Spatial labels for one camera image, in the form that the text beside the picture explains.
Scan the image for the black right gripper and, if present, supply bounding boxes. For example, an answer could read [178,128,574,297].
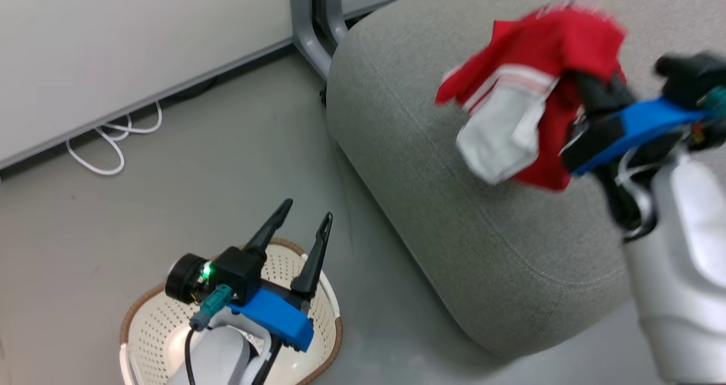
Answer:
[560,69,684,175]

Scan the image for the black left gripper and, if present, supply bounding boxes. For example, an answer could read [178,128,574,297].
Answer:
[210,198,334,319]

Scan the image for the red and white jersey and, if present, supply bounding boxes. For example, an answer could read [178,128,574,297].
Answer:
[434,1,627,192]

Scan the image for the cream perforated laundry basket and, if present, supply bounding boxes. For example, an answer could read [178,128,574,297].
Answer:
[119,238,343,385]

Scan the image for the grey fabric sofa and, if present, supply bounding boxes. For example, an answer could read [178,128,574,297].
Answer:
[326,0,726,358]

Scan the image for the grey metal partition leg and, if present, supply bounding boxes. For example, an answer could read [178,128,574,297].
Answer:
[288,0,349,81]

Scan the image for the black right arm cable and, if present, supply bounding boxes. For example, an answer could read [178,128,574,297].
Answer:
[594,161,660,243]

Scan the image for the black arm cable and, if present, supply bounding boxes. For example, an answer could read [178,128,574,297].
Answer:
[184,327,198,385]
[594,161,660,243]

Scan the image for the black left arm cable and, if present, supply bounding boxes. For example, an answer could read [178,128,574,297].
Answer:
[184,327,198,385]

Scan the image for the white floor cable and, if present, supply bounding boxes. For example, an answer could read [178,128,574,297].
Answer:
[65,100,163,176]

